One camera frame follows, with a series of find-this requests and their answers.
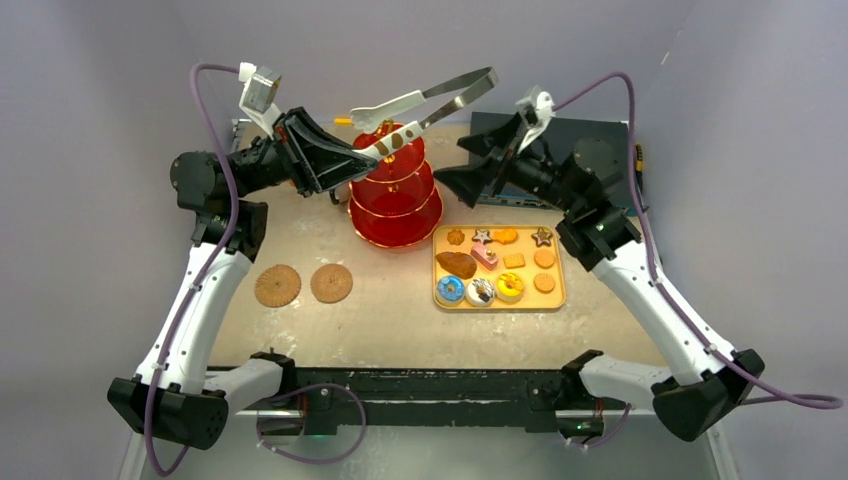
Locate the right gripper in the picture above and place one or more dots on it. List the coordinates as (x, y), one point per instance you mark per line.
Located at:
(501, 158)

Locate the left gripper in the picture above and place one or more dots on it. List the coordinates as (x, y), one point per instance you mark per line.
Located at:
(326, 161)

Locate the red three-tier cake stand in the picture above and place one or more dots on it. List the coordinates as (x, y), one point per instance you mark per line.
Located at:
(397, 205)

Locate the pink layered cake slice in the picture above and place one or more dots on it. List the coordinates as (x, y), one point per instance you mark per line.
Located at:
(484, 255)

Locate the yellow frosted donut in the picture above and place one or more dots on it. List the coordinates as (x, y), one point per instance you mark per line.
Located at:
(510, 287)

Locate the white chocolate-drizzled donut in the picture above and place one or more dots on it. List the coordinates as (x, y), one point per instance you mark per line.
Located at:
(480, 292)

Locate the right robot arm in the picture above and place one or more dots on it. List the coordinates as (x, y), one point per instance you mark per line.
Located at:
(705, 377)

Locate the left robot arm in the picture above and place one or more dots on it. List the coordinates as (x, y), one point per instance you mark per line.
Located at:
(170, 397)

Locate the white enamel mug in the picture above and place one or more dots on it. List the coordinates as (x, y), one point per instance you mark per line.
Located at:
(340, 195)

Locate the white-iced star cookie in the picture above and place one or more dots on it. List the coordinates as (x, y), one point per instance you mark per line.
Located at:
(482, 236)

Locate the orange fish-shaped cake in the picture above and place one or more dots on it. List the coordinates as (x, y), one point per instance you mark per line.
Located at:
(505, 236)

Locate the swirl butter cookie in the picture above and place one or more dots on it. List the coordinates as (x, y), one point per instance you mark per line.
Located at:
(455, 237)

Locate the chocolate star cookie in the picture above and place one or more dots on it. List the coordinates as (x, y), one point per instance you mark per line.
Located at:
(542, 237)

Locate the brown bread pastry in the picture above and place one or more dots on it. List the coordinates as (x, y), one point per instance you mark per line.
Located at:
(458, 264)

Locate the yellow serving tray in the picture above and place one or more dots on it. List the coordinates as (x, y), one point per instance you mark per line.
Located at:
(533, 299)

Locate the upper round biscuit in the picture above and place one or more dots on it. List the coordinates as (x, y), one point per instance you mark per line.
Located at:
(544, 258)

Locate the round biscuit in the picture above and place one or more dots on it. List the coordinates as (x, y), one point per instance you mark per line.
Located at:
(544, 258)
(544, 282)

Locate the lower round biscuit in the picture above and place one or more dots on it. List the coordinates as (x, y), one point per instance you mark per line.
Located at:
(544, 282)

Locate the yellow black tool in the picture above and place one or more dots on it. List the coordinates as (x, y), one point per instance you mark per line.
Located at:
(638, 158)

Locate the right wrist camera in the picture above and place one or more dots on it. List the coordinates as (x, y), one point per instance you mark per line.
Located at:
(535, 110)

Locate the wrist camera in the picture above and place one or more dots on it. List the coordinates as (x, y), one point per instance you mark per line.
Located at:
(260, 85)
(535, 110)

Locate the dark network switch box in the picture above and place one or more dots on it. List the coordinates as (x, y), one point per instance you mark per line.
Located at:
(602, 145)

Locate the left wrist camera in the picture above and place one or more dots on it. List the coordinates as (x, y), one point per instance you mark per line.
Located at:
(260, 85)

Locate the black base frame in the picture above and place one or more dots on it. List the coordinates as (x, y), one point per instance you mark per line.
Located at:
(537, 401)

